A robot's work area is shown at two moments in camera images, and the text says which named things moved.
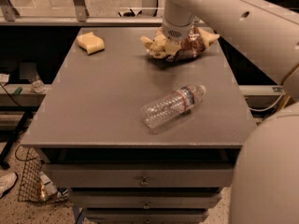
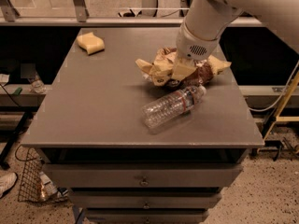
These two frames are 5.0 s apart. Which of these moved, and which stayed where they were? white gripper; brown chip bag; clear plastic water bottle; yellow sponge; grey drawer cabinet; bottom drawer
Moved: white gripper; brown chip bag
Stayed: yellow sponge; grey drawer cabinet; clear plastic water bottle; bottom drawer
